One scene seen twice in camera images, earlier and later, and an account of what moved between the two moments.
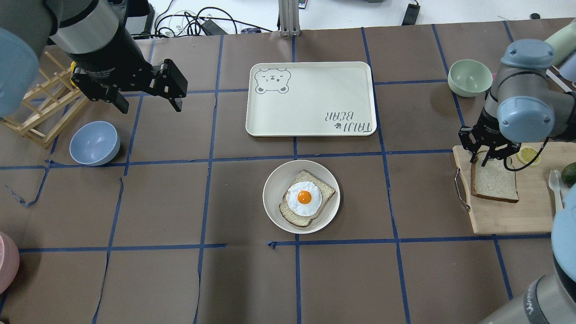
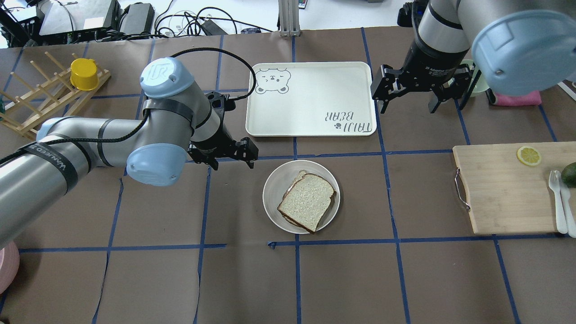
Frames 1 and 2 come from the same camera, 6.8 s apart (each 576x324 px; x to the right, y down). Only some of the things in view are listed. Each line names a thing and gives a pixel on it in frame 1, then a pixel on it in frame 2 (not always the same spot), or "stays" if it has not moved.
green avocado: x=568 y=174 stays
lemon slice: x=525 y=154 stays
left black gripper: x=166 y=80 to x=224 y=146
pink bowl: x=9 y=262 stays
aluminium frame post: x=289 y=18 stays
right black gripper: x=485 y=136 to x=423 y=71
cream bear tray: x=317 y=98 stays
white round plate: x=278 y=182 stays
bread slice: x=494 y=181 to x=306 y=200
